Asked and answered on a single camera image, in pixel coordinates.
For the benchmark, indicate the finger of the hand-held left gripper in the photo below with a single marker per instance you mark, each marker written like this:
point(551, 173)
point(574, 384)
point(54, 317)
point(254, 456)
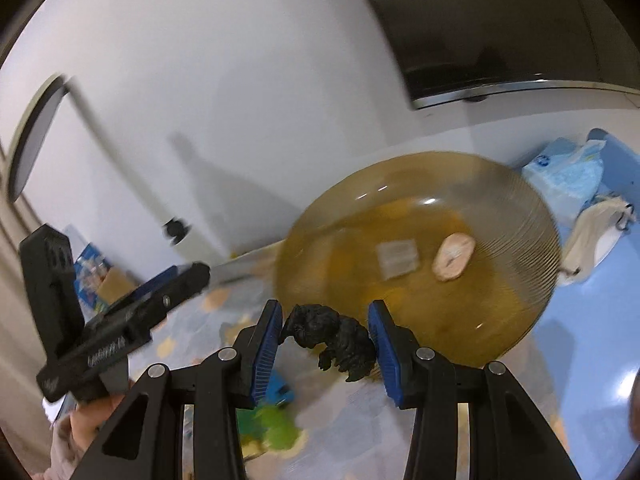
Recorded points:
point(185, 285)
point(150, 287)

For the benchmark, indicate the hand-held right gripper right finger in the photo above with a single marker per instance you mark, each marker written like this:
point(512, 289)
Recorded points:
point(382, 350)

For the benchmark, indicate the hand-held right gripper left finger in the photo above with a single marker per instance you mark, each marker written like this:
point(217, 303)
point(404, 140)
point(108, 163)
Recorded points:
point(264, 360)

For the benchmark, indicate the black monster figure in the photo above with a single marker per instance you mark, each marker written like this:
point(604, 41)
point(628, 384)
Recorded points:
point(330, 332)

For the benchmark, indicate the green translucent monster figure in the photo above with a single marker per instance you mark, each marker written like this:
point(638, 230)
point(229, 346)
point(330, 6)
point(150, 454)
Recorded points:
point(270, 427)

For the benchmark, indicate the amber glass bowl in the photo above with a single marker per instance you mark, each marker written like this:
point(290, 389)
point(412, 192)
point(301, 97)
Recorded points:
point(500, 200)

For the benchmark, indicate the person's left forearm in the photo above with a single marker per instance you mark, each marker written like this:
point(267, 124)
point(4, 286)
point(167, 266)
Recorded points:
point(62, 445)

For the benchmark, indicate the person's left hand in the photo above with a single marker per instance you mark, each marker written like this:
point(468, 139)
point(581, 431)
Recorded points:
point(92, 417)

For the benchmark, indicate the brown pen holder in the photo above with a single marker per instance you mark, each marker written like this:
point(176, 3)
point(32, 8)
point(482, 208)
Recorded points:
point(117, 287)

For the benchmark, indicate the row of children's books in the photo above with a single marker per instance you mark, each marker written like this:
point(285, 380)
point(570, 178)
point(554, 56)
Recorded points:
point(90, 275)

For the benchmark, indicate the blue lighter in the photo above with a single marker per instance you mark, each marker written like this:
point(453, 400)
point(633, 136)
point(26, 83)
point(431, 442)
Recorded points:
point(281, 394)

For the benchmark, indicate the beige curtain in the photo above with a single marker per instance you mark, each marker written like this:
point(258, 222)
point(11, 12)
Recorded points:
point(15, 285)

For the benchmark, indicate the printed tablecloth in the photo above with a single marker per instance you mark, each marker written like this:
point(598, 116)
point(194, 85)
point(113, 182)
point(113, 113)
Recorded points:
point(350, 410)

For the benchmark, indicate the round cat-face badge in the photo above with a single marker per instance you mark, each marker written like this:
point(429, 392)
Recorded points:
point(455, 257)

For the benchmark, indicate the white desk lamp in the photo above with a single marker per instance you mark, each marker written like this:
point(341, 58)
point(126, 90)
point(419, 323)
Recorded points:
point(37, 130)

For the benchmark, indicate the white cloth bag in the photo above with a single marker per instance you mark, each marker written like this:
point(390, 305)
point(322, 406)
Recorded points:
point(590, 240)

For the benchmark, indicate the blue plastic bag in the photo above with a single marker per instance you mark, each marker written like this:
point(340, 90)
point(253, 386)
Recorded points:
point(565, 175)

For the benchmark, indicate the black monitor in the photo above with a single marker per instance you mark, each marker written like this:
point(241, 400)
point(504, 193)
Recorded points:
point(475, 20)

